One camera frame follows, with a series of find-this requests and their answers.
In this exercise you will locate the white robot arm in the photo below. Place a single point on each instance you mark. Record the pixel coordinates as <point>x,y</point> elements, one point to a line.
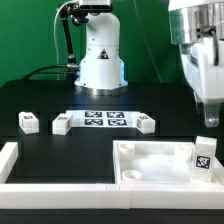
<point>196,27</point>

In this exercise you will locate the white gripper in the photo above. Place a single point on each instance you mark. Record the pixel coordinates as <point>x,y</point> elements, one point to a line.
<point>205,77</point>

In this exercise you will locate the fiducial marker sheet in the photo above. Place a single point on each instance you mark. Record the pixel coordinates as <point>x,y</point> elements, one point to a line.
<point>102,119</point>

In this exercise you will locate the white U-shaped obstacle fence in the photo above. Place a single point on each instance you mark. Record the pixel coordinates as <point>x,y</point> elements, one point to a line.
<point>194,195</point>

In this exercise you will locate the white square table top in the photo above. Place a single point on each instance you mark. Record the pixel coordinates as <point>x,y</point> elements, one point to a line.
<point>153,162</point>

